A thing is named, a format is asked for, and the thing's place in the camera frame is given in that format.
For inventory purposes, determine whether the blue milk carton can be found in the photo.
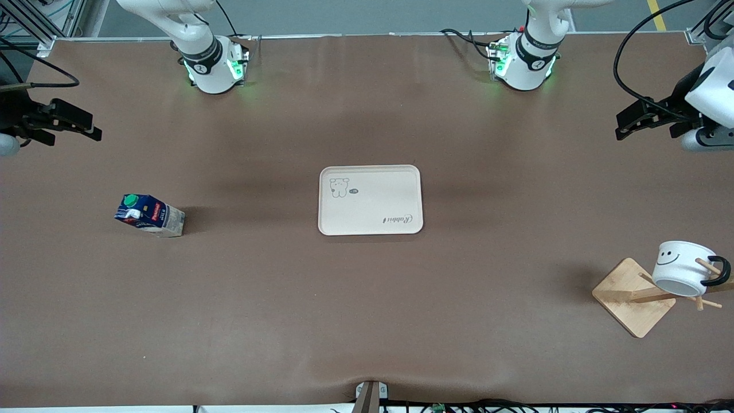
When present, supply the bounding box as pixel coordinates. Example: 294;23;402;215
113;193;186;239

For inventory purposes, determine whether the white cup black handle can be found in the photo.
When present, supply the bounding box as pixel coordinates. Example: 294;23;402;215
651;240;732;298

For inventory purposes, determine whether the wooden cup rack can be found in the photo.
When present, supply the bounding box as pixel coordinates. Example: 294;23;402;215
592;257;734;338

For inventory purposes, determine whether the cream plastic tray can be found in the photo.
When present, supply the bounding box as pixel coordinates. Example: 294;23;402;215
318;165;424;236

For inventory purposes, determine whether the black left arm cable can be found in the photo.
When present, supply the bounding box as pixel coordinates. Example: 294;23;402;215
613;0;703;118

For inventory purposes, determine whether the aluminium frame profile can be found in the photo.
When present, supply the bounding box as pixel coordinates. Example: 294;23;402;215
0;0;87;58
685;0;734;58

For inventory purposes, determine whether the black left base cable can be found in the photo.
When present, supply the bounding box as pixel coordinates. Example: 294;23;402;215
440;28;495;60

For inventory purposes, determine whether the black base cable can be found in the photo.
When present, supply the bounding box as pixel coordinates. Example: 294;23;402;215
213;0;254;42
440;28;495;60

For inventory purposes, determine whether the black right base cable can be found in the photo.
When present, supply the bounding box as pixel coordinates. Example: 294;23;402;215
213;0;254;42

